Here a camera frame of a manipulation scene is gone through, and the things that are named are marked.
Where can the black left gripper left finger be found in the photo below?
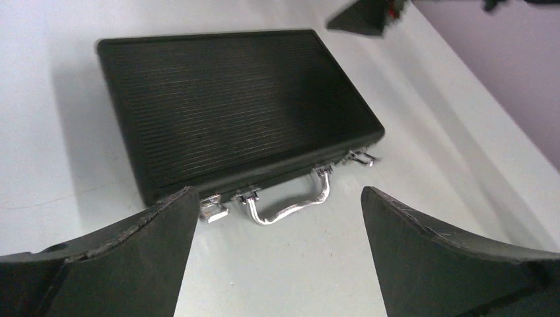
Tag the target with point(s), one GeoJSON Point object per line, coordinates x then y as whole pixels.
{"type": "Point", "coordinates": [133, 267]}

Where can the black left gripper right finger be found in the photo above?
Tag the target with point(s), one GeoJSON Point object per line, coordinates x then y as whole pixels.
{"type": "Point", "coordinates": [427, 267]}

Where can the black aluminium poker case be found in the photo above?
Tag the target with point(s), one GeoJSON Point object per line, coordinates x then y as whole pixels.
{"type": "Point", "coordinates": [256, 117]}

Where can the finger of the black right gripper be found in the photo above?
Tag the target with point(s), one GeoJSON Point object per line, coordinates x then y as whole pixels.
{"type": "Point", "coordinates": [367, 17]}

